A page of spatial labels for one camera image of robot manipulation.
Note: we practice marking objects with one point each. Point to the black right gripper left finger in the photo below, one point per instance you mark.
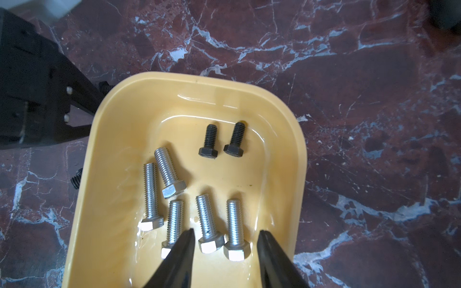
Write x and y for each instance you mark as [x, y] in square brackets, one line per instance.
[176, 270]

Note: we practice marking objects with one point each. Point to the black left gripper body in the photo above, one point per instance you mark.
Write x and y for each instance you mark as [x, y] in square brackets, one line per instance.
[38, 87]

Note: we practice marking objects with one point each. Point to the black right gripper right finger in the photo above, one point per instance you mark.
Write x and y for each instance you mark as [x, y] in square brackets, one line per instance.
[276, 269]

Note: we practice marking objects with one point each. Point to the silver hex bolt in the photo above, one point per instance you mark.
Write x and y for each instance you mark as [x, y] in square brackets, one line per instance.
[153, 219]
[237, 249]
[175, 226]
[211, 240]
[173, 185]

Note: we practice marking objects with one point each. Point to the black hex bolt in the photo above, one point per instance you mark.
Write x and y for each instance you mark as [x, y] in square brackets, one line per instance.
[76, 180]
[104, 87]
[208, 150]
[234, 147]

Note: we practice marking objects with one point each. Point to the yellow plastic storage tray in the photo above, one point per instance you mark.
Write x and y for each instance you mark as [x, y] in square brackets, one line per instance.
[149, 110]

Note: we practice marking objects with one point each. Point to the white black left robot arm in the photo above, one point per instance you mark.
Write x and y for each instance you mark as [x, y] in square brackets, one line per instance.
[47, 11]

